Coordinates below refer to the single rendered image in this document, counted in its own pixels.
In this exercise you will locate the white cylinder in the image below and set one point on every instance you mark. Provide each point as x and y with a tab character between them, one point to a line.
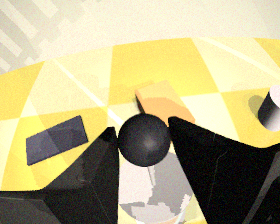
269	111

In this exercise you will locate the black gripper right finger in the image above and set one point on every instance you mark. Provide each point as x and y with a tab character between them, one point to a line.
229	178

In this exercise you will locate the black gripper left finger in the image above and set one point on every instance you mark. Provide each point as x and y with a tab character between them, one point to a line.
85	193

